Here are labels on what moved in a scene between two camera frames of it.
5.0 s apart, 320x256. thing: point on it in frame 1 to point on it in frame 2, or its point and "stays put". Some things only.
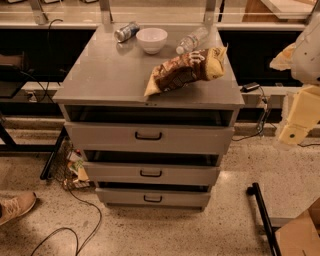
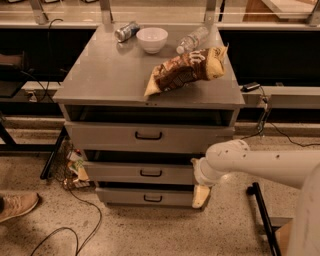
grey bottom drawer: x=158 y=198 stays put
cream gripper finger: x=283 y=61 to x=208 y=176
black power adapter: x=249 y=87 stays put
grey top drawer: x=154 y=138 stays put
